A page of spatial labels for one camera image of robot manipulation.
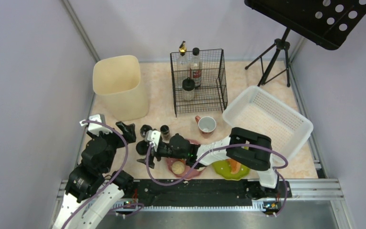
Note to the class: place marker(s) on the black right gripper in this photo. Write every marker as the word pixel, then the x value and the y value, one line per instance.
pixel 146 146

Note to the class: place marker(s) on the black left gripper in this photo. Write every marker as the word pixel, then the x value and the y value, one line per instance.
pixel 119 132

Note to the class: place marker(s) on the glass jar black lid front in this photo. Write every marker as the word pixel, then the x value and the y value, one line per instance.
pixel 142 148

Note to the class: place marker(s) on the glass jar black lid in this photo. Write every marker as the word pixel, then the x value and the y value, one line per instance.
pixel 142 148
pixel 188 86

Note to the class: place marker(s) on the clear bottle gold spout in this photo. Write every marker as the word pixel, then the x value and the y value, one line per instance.
pixel 182 65

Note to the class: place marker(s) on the sauce bottle red label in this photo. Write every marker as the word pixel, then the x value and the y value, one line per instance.
pixel 196 67

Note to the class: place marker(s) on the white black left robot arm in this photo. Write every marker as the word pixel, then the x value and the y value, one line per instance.
pixel 88 198

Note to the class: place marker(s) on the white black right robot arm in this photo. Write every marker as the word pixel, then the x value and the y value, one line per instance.
pixel 250 149

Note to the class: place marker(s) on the beige steamed bun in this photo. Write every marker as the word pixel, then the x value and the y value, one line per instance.
pixel 178 167

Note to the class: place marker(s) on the small black pepper grinder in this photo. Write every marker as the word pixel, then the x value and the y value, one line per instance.
pixel 165 132

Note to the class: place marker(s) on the pink polka dot plate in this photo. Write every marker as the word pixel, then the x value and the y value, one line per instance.
pixel 185 150

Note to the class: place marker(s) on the beige plastic waste bin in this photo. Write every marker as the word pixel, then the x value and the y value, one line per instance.
pixel 118 82

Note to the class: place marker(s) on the pink floral mug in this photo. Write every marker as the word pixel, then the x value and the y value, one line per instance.
pixel 206 125

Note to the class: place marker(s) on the green polka dot plate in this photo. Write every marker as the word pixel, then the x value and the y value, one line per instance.
pixel 222 167

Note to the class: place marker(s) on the orange salmon slice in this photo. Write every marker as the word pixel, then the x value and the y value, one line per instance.
pixel 235 166

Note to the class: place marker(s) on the white perforated plastic basket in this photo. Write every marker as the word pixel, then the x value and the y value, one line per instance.
pixel 257 110

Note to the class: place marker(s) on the black music stand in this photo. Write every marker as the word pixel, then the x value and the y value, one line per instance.
pixel 327 23

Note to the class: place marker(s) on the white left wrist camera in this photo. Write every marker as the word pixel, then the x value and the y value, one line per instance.
pixel 94 128

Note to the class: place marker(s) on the black wire rack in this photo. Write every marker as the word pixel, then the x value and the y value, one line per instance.
pixel 212 94

